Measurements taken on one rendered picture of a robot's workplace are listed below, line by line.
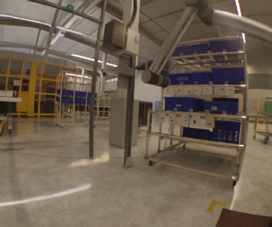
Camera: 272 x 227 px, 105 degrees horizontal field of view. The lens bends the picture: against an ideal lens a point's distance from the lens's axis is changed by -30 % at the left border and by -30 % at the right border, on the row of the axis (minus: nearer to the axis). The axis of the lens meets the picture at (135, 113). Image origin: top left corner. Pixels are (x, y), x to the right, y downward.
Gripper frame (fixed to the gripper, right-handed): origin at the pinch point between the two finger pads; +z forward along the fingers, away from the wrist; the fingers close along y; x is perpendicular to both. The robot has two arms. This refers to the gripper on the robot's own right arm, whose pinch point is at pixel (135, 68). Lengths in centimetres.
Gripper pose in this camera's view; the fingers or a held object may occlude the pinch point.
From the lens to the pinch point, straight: 157.2
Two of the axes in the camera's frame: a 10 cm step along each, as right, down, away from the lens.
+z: -7.4, -0.6, 6.7
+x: -0.5, 10.0, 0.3
